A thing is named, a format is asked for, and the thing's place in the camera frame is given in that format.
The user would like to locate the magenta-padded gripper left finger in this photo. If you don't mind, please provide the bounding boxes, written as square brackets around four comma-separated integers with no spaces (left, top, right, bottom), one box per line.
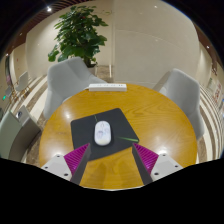
[41,143,92,186]

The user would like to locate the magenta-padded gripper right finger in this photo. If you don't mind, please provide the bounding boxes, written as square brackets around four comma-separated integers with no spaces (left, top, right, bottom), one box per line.
[131,142,184,185]

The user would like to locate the white cartoon-print computer mouse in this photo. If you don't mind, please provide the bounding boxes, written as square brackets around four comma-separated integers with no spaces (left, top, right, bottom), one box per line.
[93,120,113,147]

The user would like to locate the black green-streaked mouse pad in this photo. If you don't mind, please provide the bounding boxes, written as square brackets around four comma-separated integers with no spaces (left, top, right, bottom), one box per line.
[70,107,140,163]

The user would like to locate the grey-green armchair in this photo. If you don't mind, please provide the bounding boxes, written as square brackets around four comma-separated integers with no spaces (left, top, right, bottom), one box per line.
[0,104,43,163]

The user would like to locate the light grey shell chair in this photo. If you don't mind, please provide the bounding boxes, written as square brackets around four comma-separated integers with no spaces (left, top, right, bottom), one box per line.
[43,56,108,120]
[153,68,205,141]

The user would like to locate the red white poster stand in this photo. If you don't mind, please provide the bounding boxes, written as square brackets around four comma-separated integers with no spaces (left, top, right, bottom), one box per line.
[211,78,224,105]

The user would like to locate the group of distant chairs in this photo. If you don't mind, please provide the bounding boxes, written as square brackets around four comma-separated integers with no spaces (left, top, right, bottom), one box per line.
[3,70,30,104]

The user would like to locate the white plant pot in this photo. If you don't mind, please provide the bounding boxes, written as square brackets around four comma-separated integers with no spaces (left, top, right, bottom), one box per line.
[84,63,99,76]

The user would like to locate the large green leafy plant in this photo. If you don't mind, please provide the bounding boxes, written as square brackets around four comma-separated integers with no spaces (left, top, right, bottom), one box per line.
[47,4,109,68]

